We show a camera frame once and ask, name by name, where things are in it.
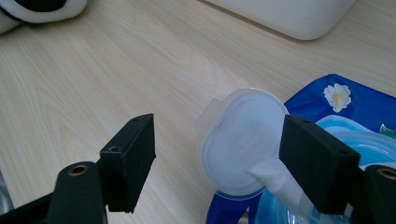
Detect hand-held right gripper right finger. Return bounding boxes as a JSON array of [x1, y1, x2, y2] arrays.
[[278, 114, 361, 216]]

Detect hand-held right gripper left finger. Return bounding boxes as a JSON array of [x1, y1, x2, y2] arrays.
[[99, 113, 157, 215]]

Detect white wet wipe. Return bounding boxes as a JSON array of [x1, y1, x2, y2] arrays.
[[247, 157, 312, 218]]

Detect blue wet wipes packet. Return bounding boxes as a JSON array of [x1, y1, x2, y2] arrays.
[[195, 73, 396, 224]]

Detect white plastic bin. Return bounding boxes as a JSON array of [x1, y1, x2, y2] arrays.
[[204, 0, 358, 41]]

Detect black and white panda plush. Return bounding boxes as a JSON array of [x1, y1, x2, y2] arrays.
[[0, 0, 89, 35]]

